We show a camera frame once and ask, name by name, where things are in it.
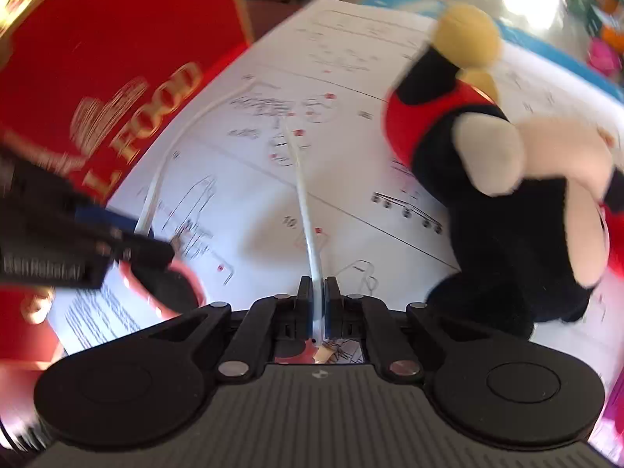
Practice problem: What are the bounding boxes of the pink heart sunglasses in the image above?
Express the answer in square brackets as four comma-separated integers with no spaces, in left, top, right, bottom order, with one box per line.
[117,257,211,321]

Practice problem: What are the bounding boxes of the white instruction sheet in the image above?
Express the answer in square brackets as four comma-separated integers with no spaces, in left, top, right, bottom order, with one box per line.
[46,0,624,459]

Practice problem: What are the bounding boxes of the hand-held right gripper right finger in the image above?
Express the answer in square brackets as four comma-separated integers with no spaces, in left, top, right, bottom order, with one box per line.
[324,275,493,383]

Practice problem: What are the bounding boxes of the black mouse plush toy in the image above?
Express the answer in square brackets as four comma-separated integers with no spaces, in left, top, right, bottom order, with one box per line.
[383,2,624,339]

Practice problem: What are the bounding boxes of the thin white stick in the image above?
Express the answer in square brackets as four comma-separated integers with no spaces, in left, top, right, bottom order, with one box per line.
[280,121,326,347]

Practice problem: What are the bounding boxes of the red cardboard box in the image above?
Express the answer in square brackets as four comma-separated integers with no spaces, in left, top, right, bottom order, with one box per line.
[0,0,255,367]

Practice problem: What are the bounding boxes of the white plastic strip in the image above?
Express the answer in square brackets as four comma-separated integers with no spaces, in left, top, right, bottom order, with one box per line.
[134,89,254,235]

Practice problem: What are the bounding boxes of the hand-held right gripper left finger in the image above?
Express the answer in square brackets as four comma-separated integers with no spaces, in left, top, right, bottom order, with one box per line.
[146,275,315,383]

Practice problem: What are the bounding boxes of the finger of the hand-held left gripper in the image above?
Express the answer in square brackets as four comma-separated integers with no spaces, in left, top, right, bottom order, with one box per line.
[74,205,176,269]

